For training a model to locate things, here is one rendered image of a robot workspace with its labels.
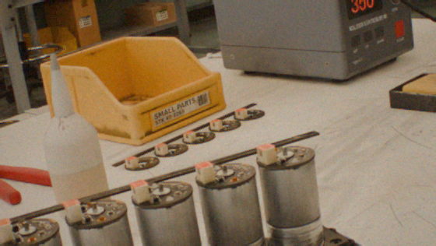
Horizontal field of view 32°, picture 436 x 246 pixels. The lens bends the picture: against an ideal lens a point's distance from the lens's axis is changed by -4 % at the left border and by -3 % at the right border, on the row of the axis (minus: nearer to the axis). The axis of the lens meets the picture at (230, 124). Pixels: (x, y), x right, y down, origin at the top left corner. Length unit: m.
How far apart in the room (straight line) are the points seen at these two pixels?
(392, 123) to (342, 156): 0.07
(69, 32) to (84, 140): 4.46
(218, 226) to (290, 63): 0.39
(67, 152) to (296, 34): 0.29
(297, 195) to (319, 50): 0.35
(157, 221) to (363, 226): 0.13
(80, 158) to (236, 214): 0.16
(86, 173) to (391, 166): 0.18
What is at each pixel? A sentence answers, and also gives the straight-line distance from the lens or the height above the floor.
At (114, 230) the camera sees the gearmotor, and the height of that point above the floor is 0.81.
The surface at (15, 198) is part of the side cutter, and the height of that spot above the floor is 0.75.
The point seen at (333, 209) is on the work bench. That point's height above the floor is 0.75.
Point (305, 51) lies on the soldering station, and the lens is 0.68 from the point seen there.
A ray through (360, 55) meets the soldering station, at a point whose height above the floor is 0.77.
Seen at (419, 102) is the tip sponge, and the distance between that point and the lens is 0.57.
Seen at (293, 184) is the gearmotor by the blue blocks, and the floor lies 0.80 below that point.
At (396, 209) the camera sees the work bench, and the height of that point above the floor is 0.75.
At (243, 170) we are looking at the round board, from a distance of 0.32.
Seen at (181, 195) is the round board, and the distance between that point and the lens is 0.30.
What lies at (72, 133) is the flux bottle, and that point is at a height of 0.80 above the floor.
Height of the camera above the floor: 0.92
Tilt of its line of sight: 17 degrees down
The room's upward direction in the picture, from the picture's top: 9 degrees counter-clockwise
